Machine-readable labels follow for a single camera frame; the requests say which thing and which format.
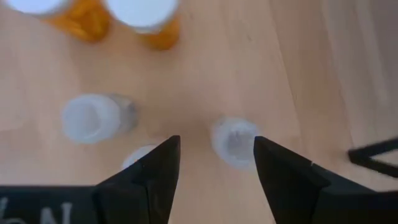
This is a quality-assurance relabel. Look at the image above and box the clear pill vial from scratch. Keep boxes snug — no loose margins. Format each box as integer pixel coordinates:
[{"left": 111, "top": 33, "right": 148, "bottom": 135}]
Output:
[
  {"left": 210, "top": 117, "right": 261, "bottom": 171},
  {"left": 60, "top": 93, "right": 139, "bottom": 145},
  {"left": 121, "top": 144, "right": 162, "bottom": 170}
]

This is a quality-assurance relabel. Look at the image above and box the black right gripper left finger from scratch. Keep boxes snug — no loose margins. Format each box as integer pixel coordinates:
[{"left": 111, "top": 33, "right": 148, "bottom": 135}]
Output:
[{"left": 93, "top": 135, "right": 181, "bottom": 224}]

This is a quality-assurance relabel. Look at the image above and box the orange pill bottle white cap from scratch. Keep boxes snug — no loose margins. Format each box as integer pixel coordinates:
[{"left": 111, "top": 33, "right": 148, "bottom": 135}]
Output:
[
  {"left": 104, "top": 0, "right": 182, "bottom": 51},
  {"left": 0, "top": 0, "right": 111, "bottom": 43}
]

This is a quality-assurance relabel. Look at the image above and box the wooden shelf with black frame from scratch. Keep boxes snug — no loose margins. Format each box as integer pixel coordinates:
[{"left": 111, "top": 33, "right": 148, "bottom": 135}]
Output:
[{"left": 347, "top": 136, "right": 398, "bottom": 179}]

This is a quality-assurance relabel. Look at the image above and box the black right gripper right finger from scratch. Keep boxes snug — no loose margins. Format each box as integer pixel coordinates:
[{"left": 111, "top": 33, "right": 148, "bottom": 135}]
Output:
[{"left": 254, "top": 136, "right": 374, "bottom": 224}]

